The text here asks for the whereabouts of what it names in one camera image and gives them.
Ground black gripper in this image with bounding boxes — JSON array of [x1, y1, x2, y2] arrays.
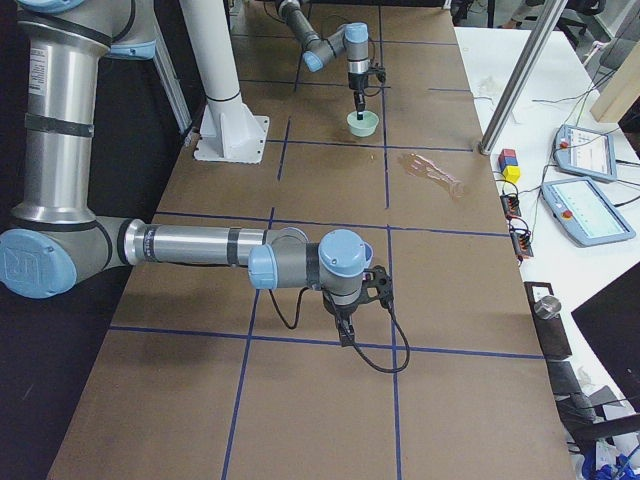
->
[[323, 294, 359, 347], [348, 72, 369, 121]]

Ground green plastic bowl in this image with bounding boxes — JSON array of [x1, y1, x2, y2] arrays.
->
[[346, 110, 379, 137]]

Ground blue plastic cup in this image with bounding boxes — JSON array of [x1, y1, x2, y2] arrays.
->
[[364, 242, 373, 269]]

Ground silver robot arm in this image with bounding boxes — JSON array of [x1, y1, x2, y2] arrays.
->
[[1, 60, 382, 352], [274, 0, 374, 120]]

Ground blue cube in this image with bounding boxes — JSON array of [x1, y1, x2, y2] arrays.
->
[[498, 153, 519, 175]]

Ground yellow cube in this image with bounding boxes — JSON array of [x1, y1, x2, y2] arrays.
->
[[501, 165, 521, 184]]

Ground orange power module far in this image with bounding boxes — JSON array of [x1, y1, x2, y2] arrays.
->
[[500, 193, 521, 219]]

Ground orange power module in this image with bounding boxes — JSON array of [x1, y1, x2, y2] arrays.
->
[[509, 227, 534, 261], [500, 193, 521, 219]]

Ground orange power module near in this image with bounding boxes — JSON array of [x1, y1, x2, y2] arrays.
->
[[509, 227, 534, 261]]

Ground steel cylinder weight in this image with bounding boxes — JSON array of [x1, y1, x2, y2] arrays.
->
[[533, 295, 562, 320]]

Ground far teach pendant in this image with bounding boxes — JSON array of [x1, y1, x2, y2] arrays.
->
[[553, 124, 617, 182]]

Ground teach pendant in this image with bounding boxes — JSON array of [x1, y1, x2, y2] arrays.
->
[[553, 124, 617, 182], [541, 178, 636, 247]]

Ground near teach pendant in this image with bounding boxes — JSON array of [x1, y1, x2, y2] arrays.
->
[[541, 178, 636, 247]]

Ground wooden board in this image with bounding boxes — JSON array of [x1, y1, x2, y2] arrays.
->
[[591, 35, 639, 123]]

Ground black monitor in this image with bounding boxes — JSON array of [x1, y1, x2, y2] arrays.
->
[[572, 264, 640, 409]]

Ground black camera cable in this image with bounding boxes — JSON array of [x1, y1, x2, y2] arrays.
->
[[266, 287, 411, 374], [360, 39, 391, 99]]

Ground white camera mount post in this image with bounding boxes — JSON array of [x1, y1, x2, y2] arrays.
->
[[180, 0, 270, 164]]

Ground aluminium frame post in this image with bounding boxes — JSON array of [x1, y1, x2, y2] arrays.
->
[[478, 0, 567, 155]]

